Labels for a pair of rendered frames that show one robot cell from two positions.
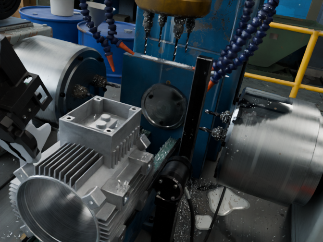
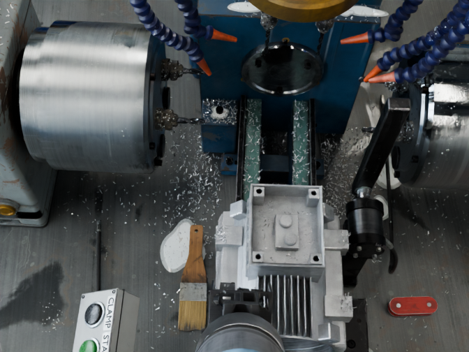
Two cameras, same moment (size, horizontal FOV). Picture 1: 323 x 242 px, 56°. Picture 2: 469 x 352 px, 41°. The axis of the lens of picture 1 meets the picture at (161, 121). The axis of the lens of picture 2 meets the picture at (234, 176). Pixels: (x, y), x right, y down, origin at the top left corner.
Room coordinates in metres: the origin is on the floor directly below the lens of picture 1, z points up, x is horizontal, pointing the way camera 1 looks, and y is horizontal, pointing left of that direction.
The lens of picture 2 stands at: (0.18, 0.27, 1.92)
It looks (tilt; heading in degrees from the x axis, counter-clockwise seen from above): 62 degrees down; 343
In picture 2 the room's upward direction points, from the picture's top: 3 degrees clockwise
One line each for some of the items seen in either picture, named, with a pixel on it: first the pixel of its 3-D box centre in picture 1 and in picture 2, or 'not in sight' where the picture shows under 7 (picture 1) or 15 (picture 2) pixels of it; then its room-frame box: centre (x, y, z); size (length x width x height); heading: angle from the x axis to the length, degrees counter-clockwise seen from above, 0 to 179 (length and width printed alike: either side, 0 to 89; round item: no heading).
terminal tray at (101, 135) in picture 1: (102, 130); (284, 234); (0.48, 0.10, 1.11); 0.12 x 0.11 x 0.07; 164
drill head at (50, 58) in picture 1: (43, 79); (73, 96); (0.83, 0.36, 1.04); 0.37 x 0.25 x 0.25; 73
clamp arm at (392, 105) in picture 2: (193, 116); (377, 153); (0.57, -0.06, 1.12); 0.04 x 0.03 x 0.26; 163
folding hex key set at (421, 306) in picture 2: not in sight; (412, 306); (0.40, -0.14, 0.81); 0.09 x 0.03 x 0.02; 77
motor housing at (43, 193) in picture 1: (89, 182); (278, 282); (0.44, 0.12, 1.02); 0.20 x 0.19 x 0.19; 164
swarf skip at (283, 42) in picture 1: (274, 45); not in sight; (4.99, -1.60, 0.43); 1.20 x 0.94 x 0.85; 81
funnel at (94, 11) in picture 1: (98, 21); not in sight; (2.30, 0.57, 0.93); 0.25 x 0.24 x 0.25; 169
